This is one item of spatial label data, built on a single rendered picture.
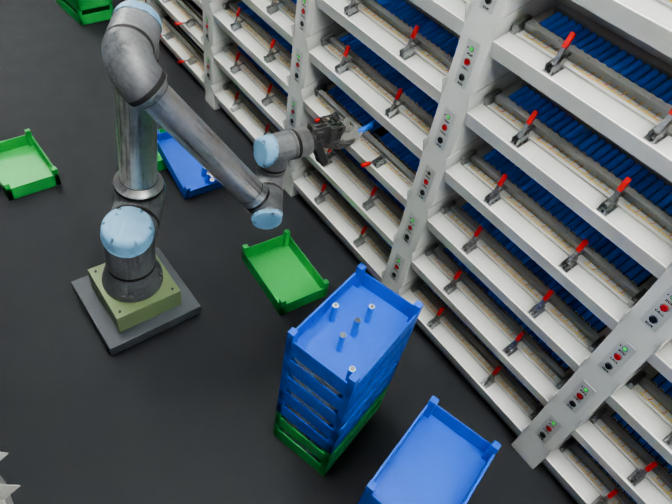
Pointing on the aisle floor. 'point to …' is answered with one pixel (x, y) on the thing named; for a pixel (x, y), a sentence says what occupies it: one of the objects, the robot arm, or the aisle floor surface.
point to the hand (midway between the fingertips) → (356, 133)
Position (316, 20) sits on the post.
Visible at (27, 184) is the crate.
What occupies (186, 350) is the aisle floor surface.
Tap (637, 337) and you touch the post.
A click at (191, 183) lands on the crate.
